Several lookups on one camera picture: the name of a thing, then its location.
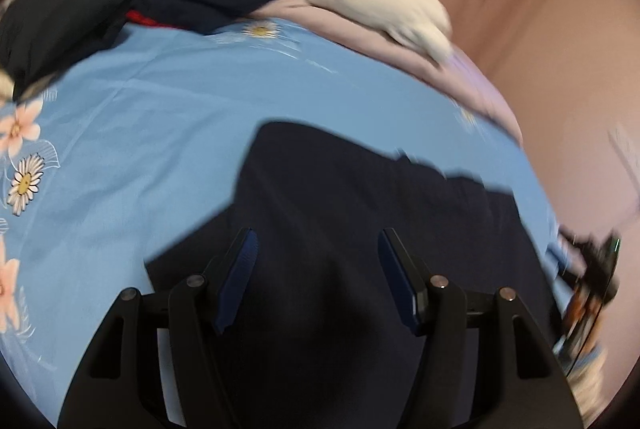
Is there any navy blue jacket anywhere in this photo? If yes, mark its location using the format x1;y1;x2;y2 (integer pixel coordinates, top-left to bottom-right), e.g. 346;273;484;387
146;123;562;428

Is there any light blue floral bedsheet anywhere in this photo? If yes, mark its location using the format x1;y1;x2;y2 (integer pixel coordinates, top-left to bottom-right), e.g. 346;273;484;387
1;20;569;421

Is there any pink quilted comforter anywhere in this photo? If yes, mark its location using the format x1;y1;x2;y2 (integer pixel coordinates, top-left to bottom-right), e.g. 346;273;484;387
252;0;523;144

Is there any black folded garment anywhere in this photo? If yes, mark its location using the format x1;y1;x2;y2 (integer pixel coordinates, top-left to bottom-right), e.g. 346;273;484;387
1;0;130;102

